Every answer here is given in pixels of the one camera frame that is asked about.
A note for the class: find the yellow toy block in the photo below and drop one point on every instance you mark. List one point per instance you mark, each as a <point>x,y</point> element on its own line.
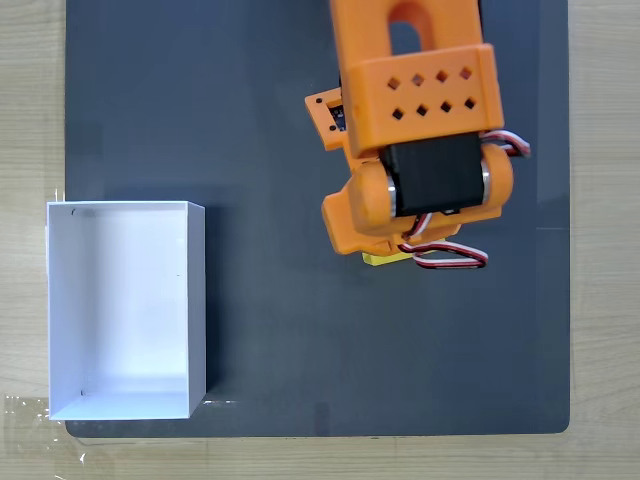
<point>380,260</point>

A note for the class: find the white cardboard box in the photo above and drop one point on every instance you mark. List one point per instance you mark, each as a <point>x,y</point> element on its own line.
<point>125,310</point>

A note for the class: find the dark grey mat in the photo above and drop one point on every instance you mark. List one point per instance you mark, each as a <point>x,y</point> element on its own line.
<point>200,100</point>

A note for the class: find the clear adhesive tape piece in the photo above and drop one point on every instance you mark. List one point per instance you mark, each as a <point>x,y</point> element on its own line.
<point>27,425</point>

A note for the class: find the orange camera mount plate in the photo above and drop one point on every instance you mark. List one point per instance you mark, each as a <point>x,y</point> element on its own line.
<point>320,117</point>

